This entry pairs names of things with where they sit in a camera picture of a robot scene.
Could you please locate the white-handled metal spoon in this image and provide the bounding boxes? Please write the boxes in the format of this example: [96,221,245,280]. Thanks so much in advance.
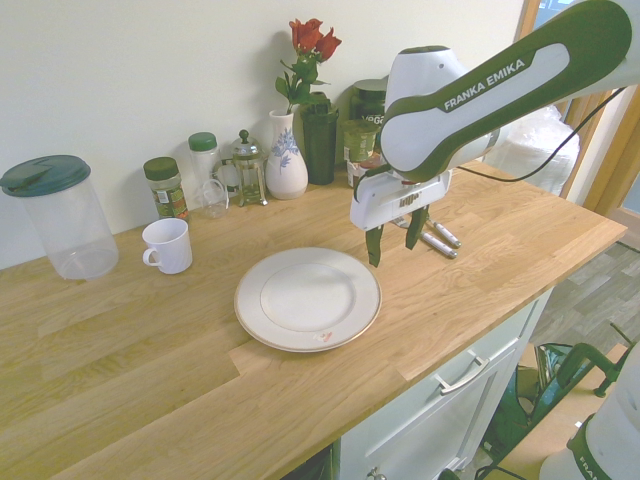
[389,216,460,260]

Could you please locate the clear plastic wrapped bundle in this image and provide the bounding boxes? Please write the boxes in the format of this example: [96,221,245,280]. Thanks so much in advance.
[480,101,582,199]

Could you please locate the clear container with green lid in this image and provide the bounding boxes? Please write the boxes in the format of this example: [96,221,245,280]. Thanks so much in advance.
[0,154,120,282]

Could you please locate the silver drawer handle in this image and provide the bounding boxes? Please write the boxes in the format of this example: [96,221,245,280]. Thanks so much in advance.
[431,349,492,397]

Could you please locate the glass french press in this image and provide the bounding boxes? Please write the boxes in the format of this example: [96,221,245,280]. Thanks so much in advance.
[215,129,270,209]

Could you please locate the wooden door frame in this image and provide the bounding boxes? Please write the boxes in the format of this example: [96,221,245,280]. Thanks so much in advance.
[513,0,640,217]

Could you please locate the white ceramic mug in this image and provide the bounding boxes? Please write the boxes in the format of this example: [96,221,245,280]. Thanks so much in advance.
[141,217,194,276]

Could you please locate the small red-lidded jar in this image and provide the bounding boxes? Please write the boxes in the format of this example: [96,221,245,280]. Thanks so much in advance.
[346,156,384,190]

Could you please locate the green clamp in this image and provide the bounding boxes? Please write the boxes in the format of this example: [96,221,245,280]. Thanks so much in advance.
[528,322,640,437]

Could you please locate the dark green shaker tumbler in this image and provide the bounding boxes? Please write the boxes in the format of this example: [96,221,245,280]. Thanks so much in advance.
[299,91,342,187]

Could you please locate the clear bottle with green lid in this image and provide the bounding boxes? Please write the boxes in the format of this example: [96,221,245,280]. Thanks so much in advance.
[187,131,222,201]

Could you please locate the white gold-rimmed plate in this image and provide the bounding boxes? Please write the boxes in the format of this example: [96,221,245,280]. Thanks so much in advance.
[233,246,383,355]

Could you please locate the small clear plastic cup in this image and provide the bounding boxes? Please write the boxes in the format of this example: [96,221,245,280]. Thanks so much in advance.
[200,179,231,220]

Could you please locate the black cable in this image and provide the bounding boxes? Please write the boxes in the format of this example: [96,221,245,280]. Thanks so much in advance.
[453,86,629,183]

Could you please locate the green shopping bag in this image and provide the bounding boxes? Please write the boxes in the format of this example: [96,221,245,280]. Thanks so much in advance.
[478,341,582,467]

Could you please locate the white-handled metal cutlery piece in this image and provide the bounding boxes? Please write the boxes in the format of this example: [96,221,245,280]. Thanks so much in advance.
[431,219,462,250]

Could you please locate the white vase with blue flowers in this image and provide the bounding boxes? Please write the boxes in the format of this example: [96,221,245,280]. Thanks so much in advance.
[264,109,310,202]

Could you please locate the dark-lidded spice jar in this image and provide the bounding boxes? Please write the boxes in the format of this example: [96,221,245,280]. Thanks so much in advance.
[142,156,191,224]

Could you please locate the large dark supplement tub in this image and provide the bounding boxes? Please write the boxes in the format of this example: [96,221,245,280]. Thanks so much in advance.
[349,76,392,127]

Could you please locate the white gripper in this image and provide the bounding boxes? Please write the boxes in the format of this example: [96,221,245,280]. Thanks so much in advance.
[349,168,455,269]

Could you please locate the red roses with green leaves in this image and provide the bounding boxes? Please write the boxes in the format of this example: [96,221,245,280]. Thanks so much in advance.
[274,17,344,116]

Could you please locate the white kitchen cabinet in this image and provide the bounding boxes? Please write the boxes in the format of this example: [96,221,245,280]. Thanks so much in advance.
[338,284,557,480]

